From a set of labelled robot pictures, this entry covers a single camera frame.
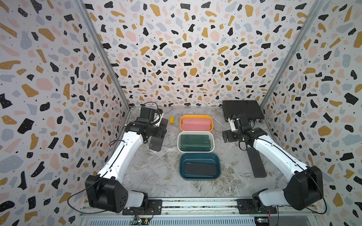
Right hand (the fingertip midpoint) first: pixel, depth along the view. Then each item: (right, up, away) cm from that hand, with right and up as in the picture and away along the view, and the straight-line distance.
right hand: (230, 133), depth 86 cm
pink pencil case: (-20, +5, +20) cm, 29 cm away
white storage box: (-10, -5, +9) cm, 14 cm away
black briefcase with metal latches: (+30, +19, +37) cm, 51 cm away
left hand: (-41, +3, -5) cm, 42 cm away
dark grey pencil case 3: (+17, -21, 0) cm, 27 cm away
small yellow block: (-39, +8, +28) cm, 49 cm away
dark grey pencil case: (-18, -22, +1) cm, 28 cm away
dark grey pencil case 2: (-44, -5, -6) cm, 44 cm away
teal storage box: (-10, -16, +3) cm, 19 cm away
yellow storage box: (-13, +11, +26) cm, 31 cm away
